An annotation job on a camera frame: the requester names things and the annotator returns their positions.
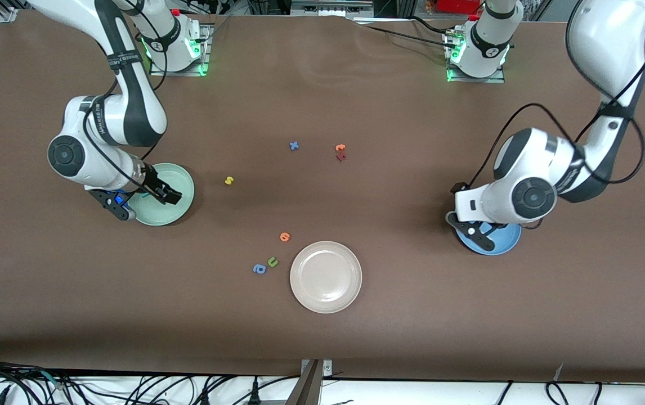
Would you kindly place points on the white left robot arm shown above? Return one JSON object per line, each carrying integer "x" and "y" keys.
{"x": 609, "y": 45}

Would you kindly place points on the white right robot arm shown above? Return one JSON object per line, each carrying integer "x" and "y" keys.
{"x": 97, "y": 169}

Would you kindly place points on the beige plate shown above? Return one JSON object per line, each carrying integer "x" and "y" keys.
{"x": 326, "y": 277}

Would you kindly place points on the blue plate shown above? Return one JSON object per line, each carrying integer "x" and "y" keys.
{"x": 505, "y": 243}

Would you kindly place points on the black plug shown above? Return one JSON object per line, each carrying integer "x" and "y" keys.
{"x": 254, "y": 394}
{"x": 204, "y": 398}

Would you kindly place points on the aluminium frame profile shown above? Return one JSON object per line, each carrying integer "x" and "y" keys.
{"x": 4, "y": 11}

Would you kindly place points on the blue letter a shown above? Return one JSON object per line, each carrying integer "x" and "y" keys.
{"x": 255, "y": 268}

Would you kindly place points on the silver equipment box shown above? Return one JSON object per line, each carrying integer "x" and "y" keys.
{"x": 331, "y": 8}

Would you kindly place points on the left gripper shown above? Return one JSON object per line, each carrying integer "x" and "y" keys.
{"x": 458, "y": 186}

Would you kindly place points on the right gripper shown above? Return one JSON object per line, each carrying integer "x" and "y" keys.
{"x": 151, "y": 181}

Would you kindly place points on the aluminium camera post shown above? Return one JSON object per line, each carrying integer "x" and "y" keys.
{"x": 307, "y": 388}

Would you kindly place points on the red box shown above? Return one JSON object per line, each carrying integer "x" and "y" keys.
{"x": 457, "y": 5}

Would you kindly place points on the green plate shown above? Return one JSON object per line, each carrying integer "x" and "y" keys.
{"x": 159, "y": 216}

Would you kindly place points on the small paper tag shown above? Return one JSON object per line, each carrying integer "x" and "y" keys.
{"x": 559, "y": 372}

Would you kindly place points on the green letter u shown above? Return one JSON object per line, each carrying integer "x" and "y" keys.
{"x": 270, "y": 264}

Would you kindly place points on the metal post bracket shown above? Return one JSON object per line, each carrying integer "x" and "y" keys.
{"x": 327, "y": 368}

